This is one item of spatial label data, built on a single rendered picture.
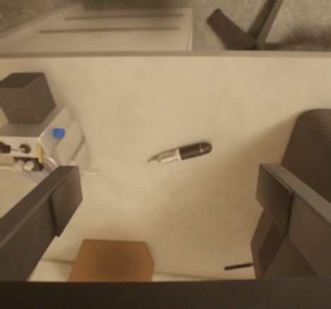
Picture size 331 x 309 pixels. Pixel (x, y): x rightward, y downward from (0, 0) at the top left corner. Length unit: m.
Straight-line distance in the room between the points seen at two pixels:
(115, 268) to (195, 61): 0.64
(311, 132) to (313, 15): 1.02
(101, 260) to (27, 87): 0.59
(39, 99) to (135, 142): 0.20
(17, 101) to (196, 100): 0.29
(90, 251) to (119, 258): 0.11
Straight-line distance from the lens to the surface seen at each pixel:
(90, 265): 0.85
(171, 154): 0.48
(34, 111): 0.44
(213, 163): 0.52
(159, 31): 0.75
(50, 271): 1.14
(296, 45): 0.74
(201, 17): 1.30
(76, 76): 0.46
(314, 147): 0.41
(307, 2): 1.38
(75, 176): 0.16
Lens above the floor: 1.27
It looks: 50 degrees down
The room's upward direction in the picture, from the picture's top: 170 degrees counter-clockwise
